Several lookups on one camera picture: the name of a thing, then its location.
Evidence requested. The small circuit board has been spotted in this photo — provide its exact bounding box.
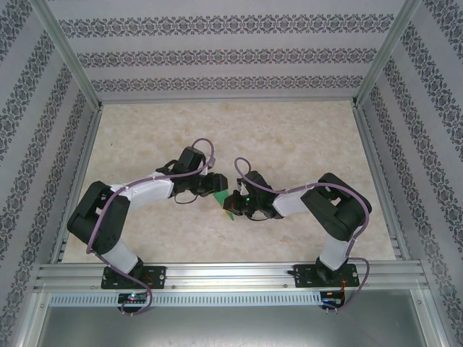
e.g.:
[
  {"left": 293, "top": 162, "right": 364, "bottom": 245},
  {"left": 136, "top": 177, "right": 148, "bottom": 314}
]
[
  {"left": 321, "top": 291, "right": 344, "bottom": 307},
  {"left": 118, "top": 293, "right": 148, "bottom": 304}
]

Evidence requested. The purple cable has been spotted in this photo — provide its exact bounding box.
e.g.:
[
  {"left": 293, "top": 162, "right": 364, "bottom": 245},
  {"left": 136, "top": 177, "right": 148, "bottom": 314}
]
[
  {"left": 85, "top": 137, "right": 217, "bottom": 317},
  {"left": 234, "top": 155, "right": 373, "bottom": 314}
]

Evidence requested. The right small circuit board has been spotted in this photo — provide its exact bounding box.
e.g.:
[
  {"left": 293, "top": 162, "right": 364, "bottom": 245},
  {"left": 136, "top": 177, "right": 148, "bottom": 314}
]
[{"left": 321, "top": 291, "right": 344, "bottom": 307}]

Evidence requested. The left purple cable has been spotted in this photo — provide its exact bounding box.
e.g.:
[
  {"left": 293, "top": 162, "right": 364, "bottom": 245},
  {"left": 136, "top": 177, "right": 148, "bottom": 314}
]
[{"left": 85, "top": 137, "right": 217, "bottom": 317}]

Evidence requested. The green square paper sheet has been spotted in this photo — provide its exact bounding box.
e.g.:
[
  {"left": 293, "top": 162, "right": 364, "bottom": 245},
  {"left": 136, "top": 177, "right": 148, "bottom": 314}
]
[{"left": 212, "top": 189, "right": 237, "bottom": 221}]

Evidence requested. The aluminium mounting rail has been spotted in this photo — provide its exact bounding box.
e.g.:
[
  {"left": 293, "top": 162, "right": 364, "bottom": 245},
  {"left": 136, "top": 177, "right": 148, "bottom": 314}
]
[{"left": 34, "top": 262, "right": 430, "bottom": 292}]

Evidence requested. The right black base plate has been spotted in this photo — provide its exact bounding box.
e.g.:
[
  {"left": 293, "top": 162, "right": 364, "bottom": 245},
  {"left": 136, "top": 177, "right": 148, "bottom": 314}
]
[{"left": 293, "top": 263, "right": 361, "bottom": 289}]

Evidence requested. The grey metal sheet panel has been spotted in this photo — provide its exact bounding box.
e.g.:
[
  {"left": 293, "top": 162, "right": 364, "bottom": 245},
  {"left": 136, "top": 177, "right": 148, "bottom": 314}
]
[{"left": 35, "top": 306, "right": 428, "bottom": 347}]

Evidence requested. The slotted grey cable duct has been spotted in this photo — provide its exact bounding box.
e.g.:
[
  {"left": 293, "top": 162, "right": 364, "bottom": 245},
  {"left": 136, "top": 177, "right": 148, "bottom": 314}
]
[{"left": 48, "top": 291, "right": 323, "bottom": 307}]

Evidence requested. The left small circuit board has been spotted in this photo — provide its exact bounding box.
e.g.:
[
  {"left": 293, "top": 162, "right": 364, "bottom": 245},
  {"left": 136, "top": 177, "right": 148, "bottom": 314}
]
[{"left": 118, "top": 293, "right": 148, "bottom": 304}]

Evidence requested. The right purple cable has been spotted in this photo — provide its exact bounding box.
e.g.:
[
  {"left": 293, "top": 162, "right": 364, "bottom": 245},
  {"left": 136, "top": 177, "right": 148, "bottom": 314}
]
[{"left": 234, "top": 155, "right": 373, "bottom": 314}]

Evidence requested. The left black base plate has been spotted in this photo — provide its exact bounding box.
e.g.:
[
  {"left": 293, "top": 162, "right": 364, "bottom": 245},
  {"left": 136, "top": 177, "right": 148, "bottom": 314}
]
[{"left": 101, "top": 266, "right": 167, "bottom": 290}]

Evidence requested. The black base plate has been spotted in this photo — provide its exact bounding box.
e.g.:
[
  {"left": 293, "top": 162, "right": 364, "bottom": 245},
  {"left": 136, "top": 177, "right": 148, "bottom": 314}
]
[
  {"left": 293, "top": 263, "right": 361, "bottom": 289},
  {"left": 101, "top": 266, "right": 167, "bottom": 290}
]

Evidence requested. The aluminium frame post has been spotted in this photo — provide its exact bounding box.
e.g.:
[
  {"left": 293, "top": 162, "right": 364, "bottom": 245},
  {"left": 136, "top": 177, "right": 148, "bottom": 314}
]
[
  {"left": 28, "top": 0, "right": 104, "bottom": 109},
  {"left": 352, "top": 0, "right": 423, "bottom": 108}
]

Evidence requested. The aluminium table side rail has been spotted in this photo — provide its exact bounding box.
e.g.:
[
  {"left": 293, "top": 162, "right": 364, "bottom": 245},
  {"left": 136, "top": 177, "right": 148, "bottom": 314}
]
[
  {"left": 48, "top": 106, "right": 106, "bottom": 264},
  {"left": 351, "top": 106, "right": 412, "bottom": 261}
]

